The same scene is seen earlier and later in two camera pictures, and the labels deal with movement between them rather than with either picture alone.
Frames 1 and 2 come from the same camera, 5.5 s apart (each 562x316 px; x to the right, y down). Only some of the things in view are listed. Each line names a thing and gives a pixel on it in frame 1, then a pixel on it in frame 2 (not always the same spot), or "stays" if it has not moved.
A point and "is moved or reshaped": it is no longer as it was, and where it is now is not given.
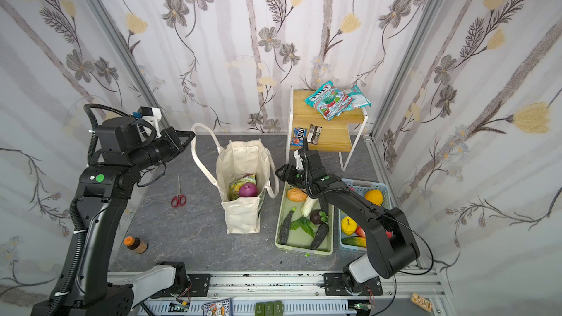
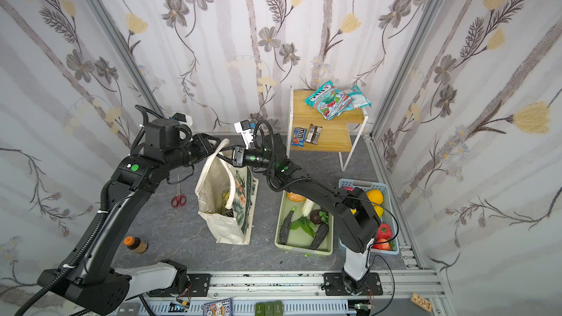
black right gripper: (308, 173) → (237, 156)
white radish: (308, 205) stays
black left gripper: (170, 143) → (205, 144)
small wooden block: (421, 301) stays
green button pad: (269, 309) stays
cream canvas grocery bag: (241, 170) is moved or reshaped
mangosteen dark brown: (315, 216) stays
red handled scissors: (180, 200) stays
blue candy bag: (298, 137) stays
